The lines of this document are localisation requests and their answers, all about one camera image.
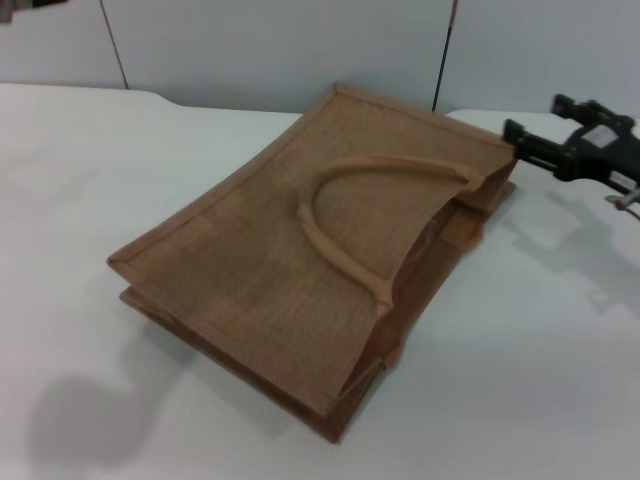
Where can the brown jute handbag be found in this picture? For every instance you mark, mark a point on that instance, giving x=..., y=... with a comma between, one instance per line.
x=280, y=260

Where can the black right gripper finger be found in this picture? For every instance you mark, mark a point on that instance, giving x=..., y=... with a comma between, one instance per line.
x=585, y=110
x=537, y=147

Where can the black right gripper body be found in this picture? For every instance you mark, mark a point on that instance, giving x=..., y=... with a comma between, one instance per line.
x=605, y=152

